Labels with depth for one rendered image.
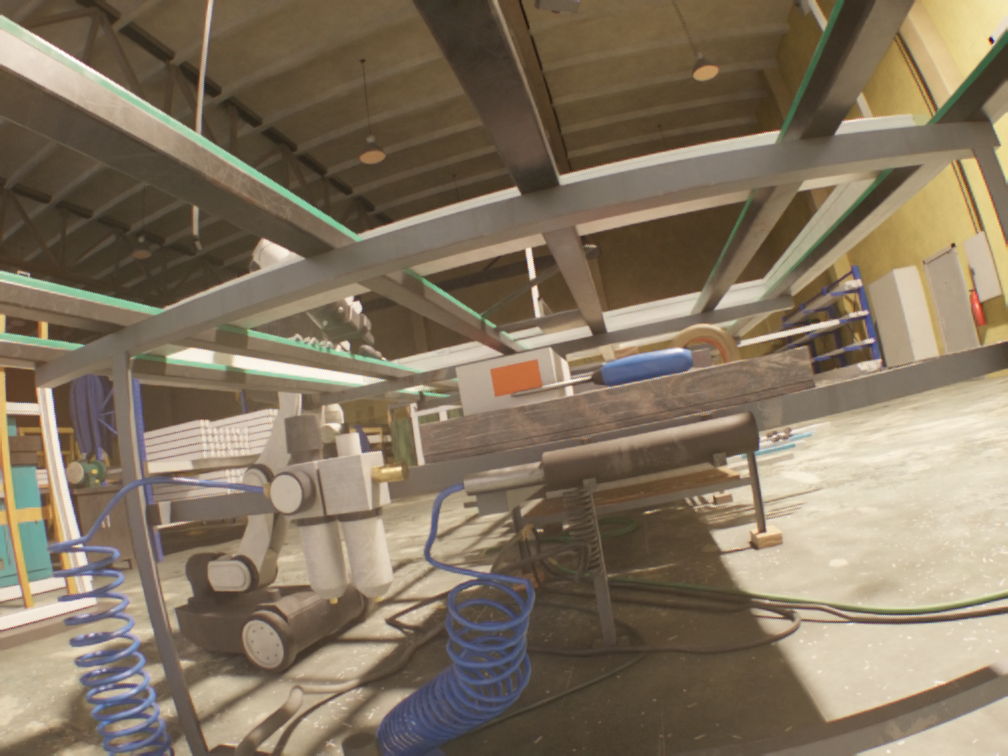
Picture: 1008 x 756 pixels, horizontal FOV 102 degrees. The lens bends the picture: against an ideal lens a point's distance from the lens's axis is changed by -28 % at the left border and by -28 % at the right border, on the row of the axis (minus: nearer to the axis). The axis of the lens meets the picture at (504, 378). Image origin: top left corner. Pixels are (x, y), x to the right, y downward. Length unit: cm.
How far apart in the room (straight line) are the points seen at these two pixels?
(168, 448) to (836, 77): 611
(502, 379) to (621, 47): 1263
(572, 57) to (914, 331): 882
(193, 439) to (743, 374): 562
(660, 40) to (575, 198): 1276
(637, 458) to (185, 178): 44
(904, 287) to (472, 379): 1009
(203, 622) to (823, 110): 209
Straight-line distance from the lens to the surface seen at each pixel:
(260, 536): 204
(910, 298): 1055
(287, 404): 188
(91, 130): 40
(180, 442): 607
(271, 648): 185
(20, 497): 502
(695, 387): 58
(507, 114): 42
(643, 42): 1322
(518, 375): 63
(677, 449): 52
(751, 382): 59
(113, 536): 522
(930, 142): 66
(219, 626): 205
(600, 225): 80
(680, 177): 55
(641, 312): 177
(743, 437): 52
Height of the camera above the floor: 60
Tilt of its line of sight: 6 degrees up
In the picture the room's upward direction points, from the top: 10 degrees counter-clockwise
